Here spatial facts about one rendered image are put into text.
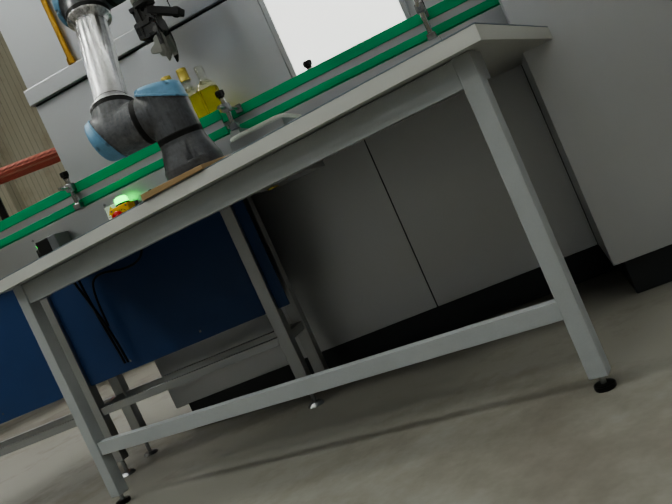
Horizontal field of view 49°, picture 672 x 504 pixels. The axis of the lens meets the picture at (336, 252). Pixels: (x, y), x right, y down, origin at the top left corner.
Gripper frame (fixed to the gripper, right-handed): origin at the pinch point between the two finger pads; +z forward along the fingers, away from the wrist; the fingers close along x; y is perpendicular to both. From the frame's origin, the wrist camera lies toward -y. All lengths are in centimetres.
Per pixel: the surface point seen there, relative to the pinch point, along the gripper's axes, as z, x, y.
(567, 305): 102, 83, -84
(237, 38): 1.5, -11.4, -18.7
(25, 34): -37, -15, 54
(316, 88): 31, 5, -40
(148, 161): 28.8, 13.4, 17.6
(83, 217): 36, 15, 46
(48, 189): -66, -415, 331
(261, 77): 16.6, -11.4, -20.8
